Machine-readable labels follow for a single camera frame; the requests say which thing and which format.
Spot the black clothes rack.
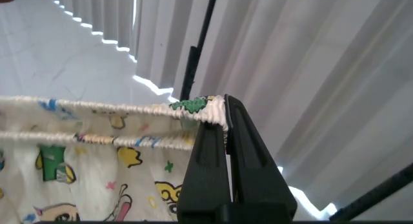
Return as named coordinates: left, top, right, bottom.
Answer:
left=179, top=0, right=413, bottom=222

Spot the white curtain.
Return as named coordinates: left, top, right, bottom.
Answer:
left=54, top=0, right=413, bottom=218

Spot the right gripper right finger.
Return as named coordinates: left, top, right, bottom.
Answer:
left=224, top=94, right=297, bottom=222

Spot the cream printed garment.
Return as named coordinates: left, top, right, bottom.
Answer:
left=0, top=94, right=228, bottom=222

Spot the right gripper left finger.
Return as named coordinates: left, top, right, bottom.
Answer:
left=176, top=122, right=233, bottom=222

